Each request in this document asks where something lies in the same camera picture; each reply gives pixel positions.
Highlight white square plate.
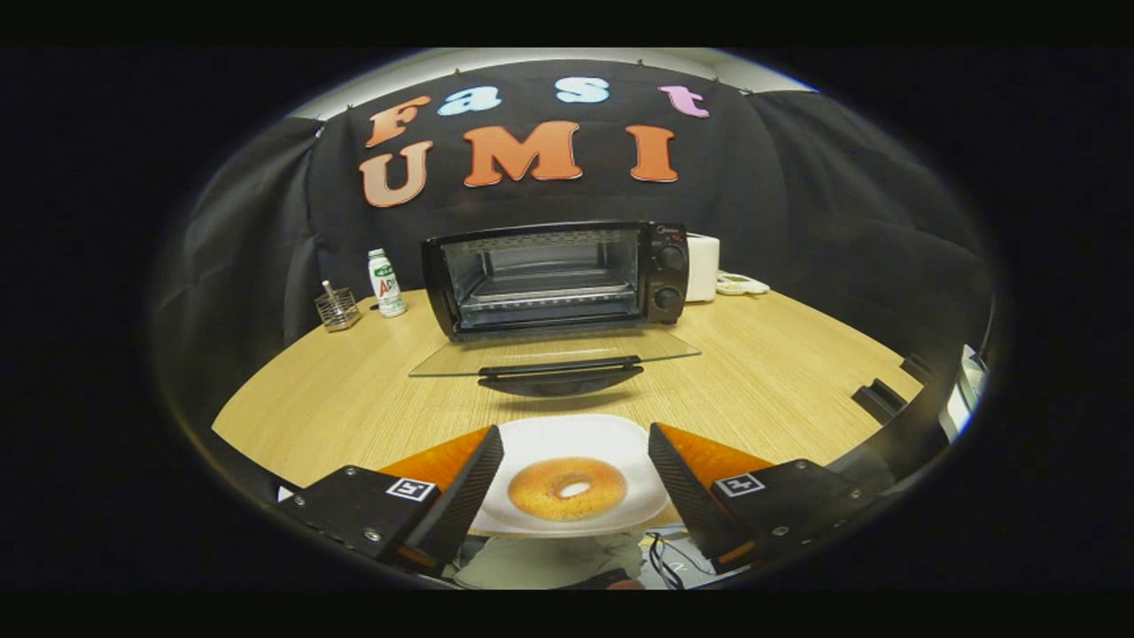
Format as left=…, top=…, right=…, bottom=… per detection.
left=470, top=414, right=672, bottom=539

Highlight white panel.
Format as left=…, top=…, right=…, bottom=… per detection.
left=944, top=346, right=990, bottom=441

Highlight metal oven rack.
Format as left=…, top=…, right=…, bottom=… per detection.
left=459, top=268, right=641, bottom=313

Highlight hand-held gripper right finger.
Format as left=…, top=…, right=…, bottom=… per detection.
left=649, top=424, right=887, bottom=572

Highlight person's grey trousers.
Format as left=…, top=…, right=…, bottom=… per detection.
left=454, top=532, right=644, bottom=590

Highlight black toaster oven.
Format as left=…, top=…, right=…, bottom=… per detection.
left=409, top=221, right=703, bottom=397

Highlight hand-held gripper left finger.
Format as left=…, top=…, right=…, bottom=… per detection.
left=280, top=426, right=504, bottom=575

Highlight wire mesh utensil holder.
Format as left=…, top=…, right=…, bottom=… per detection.
left=315, top=281, right=362, bottom=332

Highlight white box appliance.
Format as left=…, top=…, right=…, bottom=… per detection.
left=687, top=233, right=720, bottom=303

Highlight brown bagel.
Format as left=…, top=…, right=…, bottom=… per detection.
left=508, top=457, right=628, bottom=522

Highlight white bottle green label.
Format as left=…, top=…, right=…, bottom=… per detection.
left=368, top=248, right=408, bottom=318

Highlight black cable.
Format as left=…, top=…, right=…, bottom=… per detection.
left=647, top=532, right=690, bottom=587

